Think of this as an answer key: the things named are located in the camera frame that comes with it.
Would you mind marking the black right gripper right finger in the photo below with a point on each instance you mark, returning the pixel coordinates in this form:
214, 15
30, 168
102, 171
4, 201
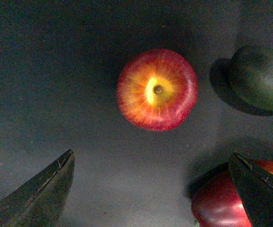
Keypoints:
255, 189

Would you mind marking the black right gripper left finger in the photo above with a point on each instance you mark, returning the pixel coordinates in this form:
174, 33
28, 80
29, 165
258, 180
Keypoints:
40, 201

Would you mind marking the red yellow apple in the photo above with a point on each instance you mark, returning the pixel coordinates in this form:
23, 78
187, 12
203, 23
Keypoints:
157, 90

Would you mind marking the red apple under finger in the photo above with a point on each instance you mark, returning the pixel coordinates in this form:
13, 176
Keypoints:
217, 203

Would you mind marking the green avocado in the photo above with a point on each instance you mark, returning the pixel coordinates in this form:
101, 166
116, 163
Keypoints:
250, 75

